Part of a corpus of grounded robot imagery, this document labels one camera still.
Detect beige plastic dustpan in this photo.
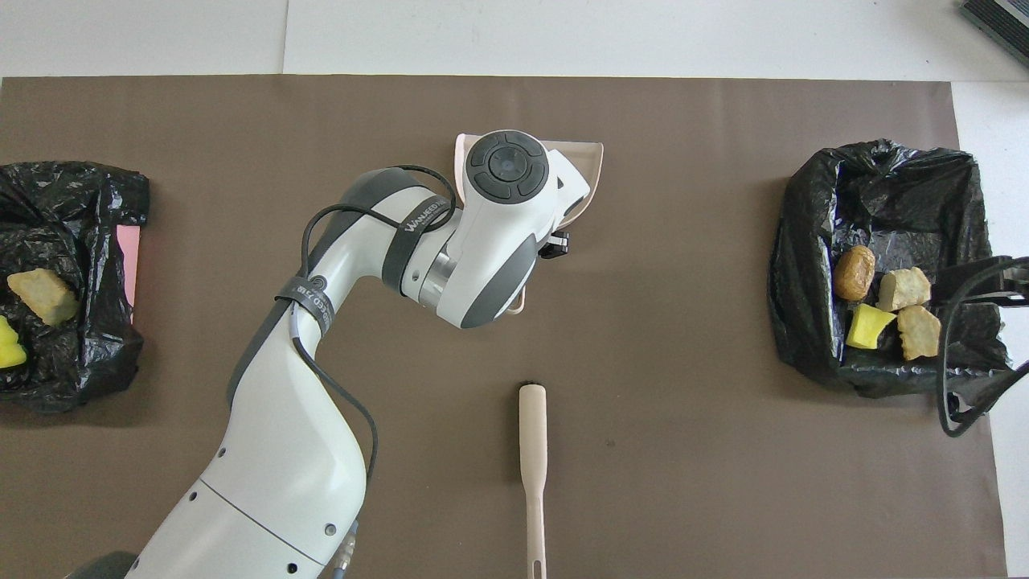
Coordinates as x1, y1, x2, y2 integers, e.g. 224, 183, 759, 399
454, 133, 605, 314

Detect beige hand brush black bristles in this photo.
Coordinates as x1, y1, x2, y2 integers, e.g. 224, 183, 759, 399
519, 383, 549, 579

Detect brown paper ball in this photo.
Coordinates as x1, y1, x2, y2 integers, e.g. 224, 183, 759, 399
832, 245, 877, 302

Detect small yellow sponge wedge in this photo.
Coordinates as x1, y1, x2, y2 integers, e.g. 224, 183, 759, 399
845, 303, 897, 351

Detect pale paper piece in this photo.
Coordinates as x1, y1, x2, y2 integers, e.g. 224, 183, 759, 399
875, 266, 934, 314

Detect pale bread chunk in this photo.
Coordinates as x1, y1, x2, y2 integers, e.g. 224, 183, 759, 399
896, 305, 943, 362

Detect brown bread roll piece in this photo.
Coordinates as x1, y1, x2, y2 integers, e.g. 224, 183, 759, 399
6, 268, 81, 327

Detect notched yellow sponge piece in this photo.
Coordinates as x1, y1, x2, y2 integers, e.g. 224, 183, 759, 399
0, 315, 28, 370

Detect black bag lined bin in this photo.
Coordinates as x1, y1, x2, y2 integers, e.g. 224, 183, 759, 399
768, 138, 1015, 425

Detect pink bin with black liner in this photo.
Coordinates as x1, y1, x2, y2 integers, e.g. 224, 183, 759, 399
0, 161, 151, 416

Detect brown paper table mat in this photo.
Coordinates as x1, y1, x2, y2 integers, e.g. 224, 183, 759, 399
0, 76, 1010, 579

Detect dark grey ribbed device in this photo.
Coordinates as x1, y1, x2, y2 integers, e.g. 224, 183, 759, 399
961, 0, 1029, 69

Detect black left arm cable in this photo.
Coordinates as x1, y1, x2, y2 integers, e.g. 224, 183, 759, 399
293, 165, 459, 483

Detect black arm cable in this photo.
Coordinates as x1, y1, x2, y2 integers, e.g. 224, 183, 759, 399
933, 256, 1029, 439
293, 165, 459, 483

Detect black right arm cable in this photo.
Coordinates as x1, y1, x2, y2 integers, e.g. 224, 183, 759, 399
933, 256, 1029, 439

